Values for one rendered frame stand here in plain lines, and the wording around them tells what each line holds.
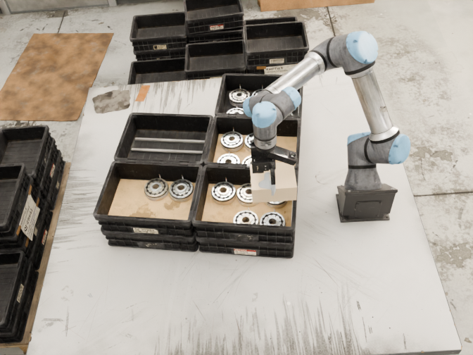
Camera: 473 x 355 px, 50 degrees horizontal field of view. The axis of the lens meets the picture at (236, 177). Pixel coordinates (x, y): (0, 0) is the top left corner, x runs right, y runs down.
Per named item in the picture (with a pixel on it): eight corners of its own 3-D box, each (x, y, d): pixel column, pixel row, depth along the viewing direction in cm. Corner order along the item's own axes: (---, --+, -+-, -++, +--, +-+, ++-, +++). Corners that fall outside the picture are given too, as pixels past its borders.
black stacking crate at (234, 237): (297, 187, 216) (298, 170, 207) (293, 246, 197) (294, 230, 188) (206, 182, 221) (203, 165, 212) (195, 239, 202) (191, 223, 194)
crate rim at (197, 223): (298, 172, 208) (298, 168, 207) (295, 233, 190) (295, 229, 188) (203, 167, 214) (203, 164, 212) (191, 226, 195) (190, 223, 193)
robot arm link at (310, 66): (319, 36, 197) (234, 98, 175) (341, 30, 188) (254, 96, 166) (330, 62, 201) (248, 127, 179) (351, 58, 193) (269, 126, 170)
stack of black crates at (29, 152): (22, 165, 327) (-1, 127, 301) (67, 161, 326) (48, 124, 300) (5, 215, 302) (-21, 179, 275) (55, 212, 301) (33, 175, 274)
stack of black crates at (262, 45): (302, 74, 365) (304, 20, 331) (307, 102, 346) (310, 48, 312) (247, 78, 367) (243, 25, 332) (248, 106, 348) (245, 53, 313)
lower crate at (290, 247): (297, 202, 224) (298, 185, 215) (293, 260, 206) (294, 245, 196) (209, 197, 229) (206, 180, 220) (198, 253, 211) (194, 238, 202)
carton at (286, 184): (293, 175, 190) (293, 161, 184) (296, 200, 182) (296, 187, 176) (250, 177, 190) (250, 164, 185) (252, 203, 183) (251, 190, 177)
